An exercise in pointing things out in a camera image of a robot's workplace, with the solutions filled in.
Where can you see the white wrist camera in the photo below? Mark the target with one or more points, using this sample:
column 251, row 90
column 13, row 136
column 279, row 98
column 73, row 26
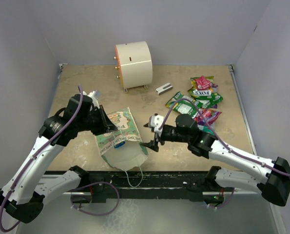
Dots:
column 94, row 95
column 155, row 123

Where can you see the white cylindrical drawer cabinet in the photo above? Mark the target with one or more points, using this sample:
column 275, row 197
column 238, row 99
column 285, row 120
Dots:
column 134, row 65

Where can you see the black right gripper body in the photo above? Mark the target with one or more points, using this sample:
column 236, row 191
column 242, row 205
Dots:
column 169, row 133

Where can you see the purple fruit candy packet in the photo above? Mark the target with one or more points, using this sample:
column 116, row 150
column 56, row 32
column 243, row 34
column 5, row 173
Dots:
column 210, row 116

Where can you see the green Fox's candy packet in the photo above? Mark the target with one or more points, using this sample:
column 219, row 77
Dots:
column 194, row 92

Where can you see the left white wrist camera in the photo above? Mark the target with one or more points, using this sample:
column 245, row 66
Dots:
column 94, row 95

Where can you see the purple snack packet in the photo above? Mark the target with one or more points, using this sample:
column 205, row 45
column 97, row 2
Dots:
column 214, row 89

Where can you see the pink red snack packet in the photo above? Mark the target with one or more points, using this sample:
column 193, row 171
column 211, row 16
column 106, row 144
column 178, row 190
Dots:
column 202, row 83

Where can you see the green paper bag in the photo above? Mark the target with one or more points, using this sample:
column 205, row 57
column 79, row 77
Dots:
column 131, row 154

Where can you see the yellow green snack packet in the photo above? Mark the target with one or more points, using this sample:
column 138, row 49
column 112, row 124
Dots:
column 210, row 101

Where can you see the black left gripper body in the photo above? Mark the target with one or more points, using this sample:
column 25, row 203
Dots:
column 95, row 122

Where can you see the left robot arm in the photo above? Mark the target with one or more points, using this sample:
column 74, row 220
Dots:
column 23, row 198

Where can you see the small blue snack packet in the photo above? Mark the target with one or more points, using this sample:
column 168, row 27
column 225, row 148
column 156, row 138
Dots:
column 119, row 145

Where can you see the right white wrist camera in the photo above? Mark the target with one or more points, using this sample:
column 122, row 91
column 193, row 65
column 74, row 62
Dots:
column 155, row 123

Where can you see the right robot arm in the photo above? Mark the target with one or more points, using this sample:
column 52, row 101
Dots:
column 264, row 176

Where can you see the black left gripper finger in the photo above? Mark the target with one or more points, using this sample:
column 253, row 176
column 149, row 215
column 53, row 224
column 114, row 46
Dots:
column 110, row 127
column 105, row 119

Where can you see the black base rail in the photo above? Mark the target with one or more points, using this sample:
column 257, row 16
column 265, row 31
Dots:
column 187, row 185

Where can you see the small white stapler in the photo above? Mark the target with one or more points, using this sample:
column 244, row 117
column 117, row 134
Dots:
column 164, row 88

